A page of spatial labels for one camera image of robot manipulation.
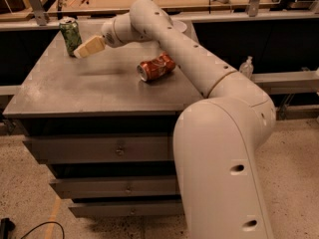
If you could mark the middle grey drawer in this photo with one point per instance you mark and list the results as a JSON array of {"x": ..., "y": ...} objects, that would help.
[{"x": 104, "y": 187}]

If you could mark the green soda can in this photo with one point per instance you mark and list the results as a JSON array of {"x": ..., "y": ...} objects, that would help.
[{"x": 70, "y": 31}]

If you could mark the crushed orange soda can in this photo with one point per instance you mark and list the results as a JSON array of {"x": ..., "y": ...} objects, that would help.
[{"x": 153, "y": 69}]

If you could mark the bottom grey drawer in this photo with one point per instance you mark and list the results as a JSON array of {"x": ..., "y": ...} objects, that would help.
[{"x": 127, "y": 208}]

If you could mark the white bowl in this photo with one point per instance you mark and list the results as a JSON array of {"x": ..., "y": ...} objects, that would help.
[{"x": 179, "y": 25}]

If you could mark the grey drawer cabinet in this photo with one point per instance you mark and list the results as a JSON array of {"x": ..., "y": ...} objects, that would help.
[{"x": 102, "y": 94}]

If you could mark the top grey drawer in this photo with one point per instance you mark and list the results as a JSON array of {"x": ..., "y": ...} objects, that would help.
[{"x": 98, "y": 148}]

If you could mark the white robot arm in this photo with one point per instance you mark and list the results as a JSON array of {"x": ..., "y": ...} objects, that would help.
[{"x": 214, "y": 140}]

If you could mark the clear sanitizer bottle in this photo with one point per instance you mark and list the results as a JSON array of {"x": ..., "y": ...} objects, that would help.
[{"x": 247, "y": 68}]

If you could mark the metal bracket left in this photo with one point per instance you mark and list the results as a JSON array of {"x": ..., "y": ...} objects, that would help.
[{"x": 40, "y": 15}]

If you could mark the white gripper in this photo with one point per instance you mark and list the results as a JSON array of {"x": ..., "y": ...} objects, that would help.
[{"x": 108, "y": 34}]

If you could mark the grey drawer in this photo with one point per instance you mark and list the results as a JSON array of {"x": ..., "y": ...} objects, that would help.
[
  {"x": 104, "y": 187},
  {"x": 98, "y": 148},
  {"x": 127, "y": 208}
]

